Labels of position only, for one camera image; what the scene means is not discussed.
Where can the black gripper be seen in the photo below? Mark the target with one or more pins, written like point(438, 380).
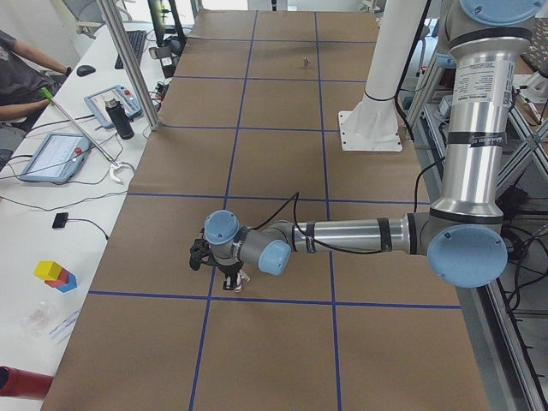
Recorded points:
point(229, 270)

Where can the white chrome PPR valve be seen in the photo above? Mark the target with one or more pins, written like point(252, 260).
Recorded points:
point(244, 277)

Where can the chrome pipe fitting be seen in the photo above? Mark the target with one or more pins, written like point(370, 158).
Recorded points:
point(305, 62)

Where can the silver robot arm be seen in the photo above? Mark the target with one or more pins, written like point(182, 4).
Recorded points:
point(460, 233)

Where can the reacher grabber stick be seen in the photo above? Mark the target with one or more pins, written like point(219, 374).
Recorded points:
point(115, 166)

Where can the blue block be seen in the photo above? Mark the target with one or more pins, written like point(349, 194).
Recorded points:
point(69, 285)

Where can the red block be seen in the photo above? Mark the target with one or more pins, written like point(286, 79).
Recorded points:
point(60, 277)

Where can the small black box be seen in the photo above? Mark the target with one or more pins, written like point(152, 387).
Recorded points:
point(60, 220)

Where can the yellow block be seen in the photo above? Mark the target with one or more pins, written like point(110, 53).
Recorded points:
point(48, 270)

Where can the black water bottle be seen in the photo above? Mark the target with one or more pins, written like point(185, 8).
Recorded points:
point(119, 118)

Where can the clear plastic bag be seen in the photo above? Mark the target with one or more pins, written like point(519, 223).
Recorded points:
point(39, 320)

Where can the near teach pendant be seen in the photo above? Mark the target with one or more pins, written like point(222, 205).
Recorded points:
point(58, 158)

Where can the teach pendant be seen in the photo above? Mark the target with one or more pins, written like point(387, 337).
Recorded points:
point(110, 97)
point(58, 158)

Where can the far teach pendant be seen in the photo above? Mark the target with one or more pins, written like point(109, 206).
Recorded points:
point(110, 97)

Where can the red cylinder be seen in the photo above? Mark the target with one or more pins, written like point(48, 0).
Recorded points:
point(23, 384)

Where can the black computer mouse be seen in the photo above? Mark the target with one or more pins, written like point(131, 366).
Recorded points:
point(85, 70)

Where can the black keyboard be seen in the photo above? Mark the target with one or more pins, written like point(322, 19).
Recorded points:
point(137, 41)

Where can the seated person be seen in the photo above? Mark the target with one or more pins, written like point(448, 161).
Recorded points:
point(21, 84)

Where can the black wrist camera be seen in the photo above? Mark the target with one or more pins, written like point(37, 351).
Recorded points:
point(200, 254)

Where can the white pedestal column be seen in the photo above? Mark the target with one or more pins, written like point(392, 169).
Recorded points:
point(372, 125)

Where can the aluminium frame post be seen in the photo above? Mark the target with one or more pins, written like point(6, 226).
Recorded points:
point(117, 31)

